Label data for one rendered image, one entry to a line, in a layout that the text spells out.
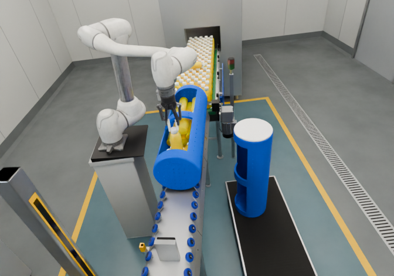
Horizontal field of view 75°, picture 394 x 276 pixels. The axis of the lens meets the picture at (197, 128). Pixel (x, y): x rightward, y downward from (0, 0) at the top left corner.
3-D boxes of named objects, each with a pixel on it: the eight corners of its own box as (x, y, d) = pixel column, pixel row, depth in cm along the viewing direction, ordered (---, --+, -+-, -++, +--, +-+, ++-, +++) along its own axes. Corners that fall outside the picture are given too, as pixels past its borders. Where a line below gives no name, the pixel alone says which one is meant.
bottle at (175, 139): (183, 159, 153) (179, 135, 142) (172, 159, 154) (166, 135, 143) (184, 151, 159) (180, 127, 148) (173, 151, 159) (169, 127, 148)
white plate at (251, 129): (251, 113, 202) (251, 115, 203) (226, 129, 190) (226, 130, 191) (281, 128, 184) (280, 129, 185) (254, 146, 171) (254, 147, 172)
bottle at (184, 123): (176, 133, 175) (180, 118, 190) (186, 135, 175) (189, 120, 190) (178, 125, 171) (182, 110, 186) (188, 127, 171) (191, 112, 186)
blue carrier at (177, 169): (156, 190, 160) (149, 156, 143) (176, 113, 230) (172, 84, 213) (201, 191, 157) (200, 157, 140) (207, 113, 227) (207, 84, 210)
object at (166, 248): (159, 261, 127) (153, 244, 117) (161, 252, 130) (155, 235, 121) (179, 261, 125) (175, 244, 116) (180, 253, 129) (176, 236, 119)
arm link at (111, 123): (96, 138, 187) (87, 113, 174) (116, 126, 199) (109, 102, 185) (110, 147, 179) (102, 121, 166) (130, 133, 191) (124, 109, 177)
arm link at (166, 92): (172, 87, 123) (174, 98, 127) (175, 78, 130) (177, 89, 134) (154, 88, 124) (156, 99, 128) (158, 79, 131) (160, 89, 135)
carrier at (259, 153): (249, 187, 255) (228, 203, 242) (251, 114, 204) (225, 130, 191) (272, 205, 236) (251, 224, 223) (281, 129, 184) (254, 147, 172)
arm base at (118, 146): (96, 154, 181) (94, 149, 178) (105, 135, 199) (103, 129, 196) (121, 154, 181) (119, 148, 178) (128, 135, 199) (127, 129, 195)
